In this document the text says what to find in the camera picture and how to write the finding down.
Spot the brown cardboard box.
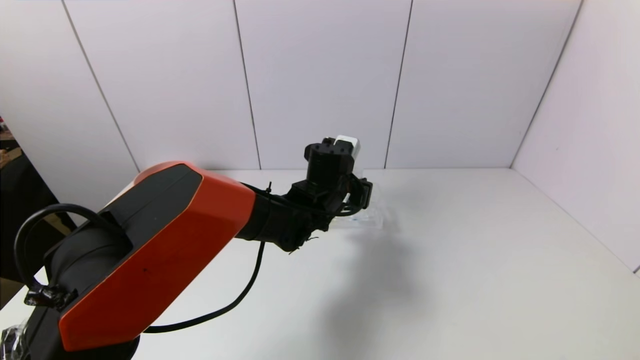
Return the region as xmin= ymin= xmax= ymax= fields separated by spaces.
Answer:
xmin=47 ymin=214 xmax=77 ymax=237

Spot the clear acrylic test tube rack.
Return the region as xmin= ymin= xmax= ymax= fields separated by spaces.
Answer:
xmin=327 ymin=180 xmax=390 ymax=231

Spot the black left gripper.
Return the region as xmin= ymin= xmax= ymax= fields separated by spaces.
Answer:
xmin=349 ymin=173 xmax=373 ymax=210

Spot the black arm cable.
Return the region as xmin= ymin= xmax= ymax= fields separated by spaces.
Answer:
xmin=144 ymin=240 xmax=266 ymax=334

